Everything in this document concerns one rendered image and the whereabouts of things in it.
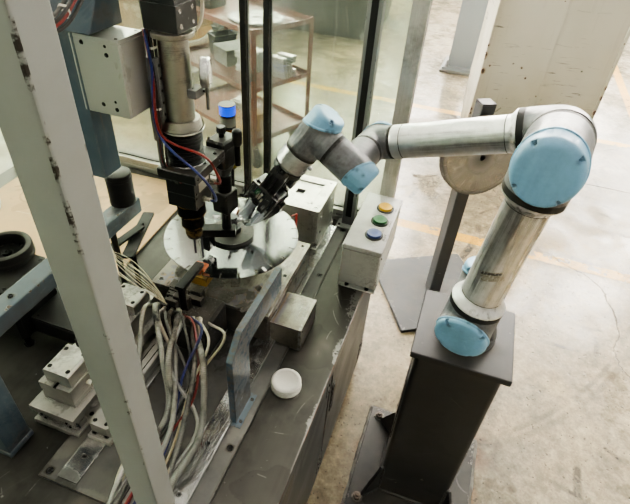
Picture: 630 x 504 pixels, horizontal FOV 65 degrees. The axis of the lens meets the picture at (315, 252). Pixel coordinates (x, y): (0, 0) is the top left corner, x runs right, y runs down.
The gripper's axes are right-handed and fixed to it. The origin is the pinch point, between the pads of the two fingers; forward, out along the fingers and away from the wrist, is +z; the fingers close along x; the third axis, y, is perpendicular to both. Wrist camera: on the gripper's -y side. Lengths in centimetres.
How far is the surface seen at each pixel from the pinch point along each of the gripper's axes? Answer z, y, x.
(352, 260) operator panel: -2.6, -15.9, 26.4
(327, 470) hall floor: 69, -18, 74
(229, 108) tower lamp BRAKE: -9.2, -18.3, -25.6
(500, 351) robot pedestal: -15, -13, 69
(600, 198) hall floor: -22, -264, 134
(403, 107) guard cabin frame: -35, -39, 8
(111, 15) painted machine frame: -34, 33, -31
